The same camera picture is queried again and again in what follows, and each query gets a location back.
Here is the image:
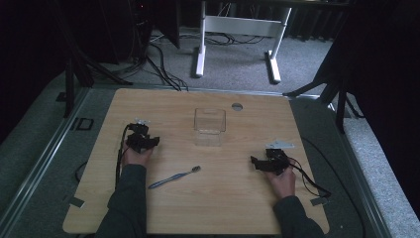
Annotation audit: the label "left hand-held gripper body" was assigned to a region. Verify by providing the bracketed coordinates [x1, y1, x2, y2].
[126, 117, 157, 154]

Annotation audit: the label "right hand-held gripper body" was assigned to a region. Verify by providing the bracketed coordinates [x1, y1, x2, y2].
[264, 140, 295, 177]

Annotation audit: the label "blue toothbrush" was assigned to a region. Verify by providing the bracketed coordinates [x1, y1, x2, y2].
[148, 165, 202, 190]

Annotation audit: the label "clear plastic cup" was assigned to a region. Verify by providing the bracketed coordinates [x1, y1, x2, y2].
[193, 107, 228, 148]

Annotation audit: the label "person's left hand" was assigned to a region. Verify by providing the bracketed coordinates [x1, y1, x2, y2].
[122, 138, 155, 168]

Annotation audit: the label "person's right hand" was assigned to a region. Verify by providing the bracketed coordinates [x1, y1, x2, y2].
[264, 164, 297, 201]

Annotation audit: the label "grey tape strip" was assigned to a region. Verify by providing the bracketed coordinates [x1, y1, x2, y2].
[66, 195, 86, 209]
[309, 196, 330, 207]

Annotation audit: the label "black metal stand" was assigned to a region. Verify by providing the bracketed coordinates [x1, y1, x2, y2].
[282, 49, 366, 135]
[49, 0, 134, 119]

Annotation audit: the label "black computer tower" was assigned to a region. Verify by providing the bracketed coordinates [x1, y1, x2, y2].
[130, 0, 154, 62]

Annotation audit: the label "left hand-held gripper cable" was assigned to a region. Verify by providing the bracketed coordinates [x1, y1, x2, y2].
[114, 123, 134, 191]

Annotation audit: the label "hand-held gripper cable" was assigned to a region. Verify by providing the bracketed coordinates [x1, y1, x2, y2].
[286, 156, 333, 199]
[114, 123, 134, 191]

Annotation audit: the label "right hand-held gripper cable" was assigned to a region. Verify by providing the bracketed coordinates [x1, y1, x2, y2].
[286, 156, 333, 199]

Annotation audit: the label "black rectangular floor bracket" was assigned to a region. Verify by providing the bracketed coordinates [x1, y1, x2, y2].
[69, 116, 95, 132]

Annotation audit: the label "bundle of black floor cables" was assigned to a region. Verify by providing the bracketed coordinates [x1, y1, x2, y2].
[130, 31, 190, 92]

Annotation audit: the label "short black cable loop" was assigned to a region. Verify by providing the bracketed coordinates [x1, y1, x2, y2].
[74, 160, 89, 183]

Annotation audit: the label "long thin black cable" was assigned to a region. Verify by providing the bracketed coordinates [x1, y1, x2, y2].
[299, 135, 368, 238]

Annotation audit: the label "cables under white desk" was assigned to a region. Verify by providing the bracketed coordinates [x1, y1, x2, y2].
[203, 2, 265, 47]

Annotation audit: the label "white desk frame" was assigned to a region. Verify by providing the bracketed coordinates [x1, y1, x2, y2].
[194, 0, 293, 84]

